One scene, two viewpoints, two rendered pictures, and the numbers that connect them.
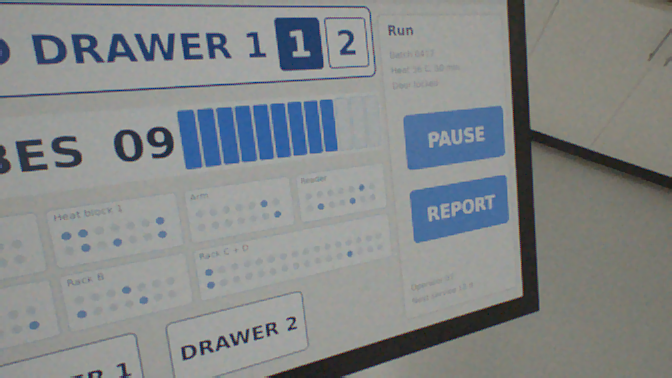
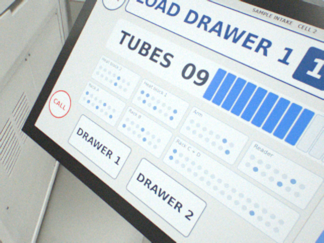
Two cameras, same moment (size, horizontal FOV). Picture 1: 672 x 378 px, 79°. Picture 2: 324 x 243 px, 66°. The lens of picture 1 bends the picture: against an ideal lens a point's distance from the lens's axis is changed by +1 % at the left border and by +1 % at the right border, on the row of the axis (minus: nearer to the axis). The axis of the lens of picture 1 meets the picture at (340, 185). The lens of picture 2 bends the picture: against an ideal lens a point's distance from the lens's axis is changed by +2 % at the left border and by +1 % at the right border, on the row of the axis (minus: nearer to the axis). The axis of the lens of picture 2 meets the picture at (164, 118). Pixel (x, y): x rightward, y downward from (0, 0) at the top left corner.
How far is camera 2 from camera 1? 8 cm
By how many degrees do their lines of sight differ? 41
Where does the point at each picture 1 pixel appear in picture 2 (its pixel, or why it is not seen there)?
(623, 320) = not seen: outside the picture
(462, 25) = not seen: outside the picture
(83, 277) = (134, 112)
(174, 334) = (142, 164)
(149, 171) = (187, 87)
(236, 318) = (168, 184)
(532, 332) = not seen: outside the picture
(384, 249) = (278, 235)
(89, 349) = (116, 140)
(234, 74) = (261, 65)
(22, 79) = (174, 25)
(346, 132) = (309, 139)
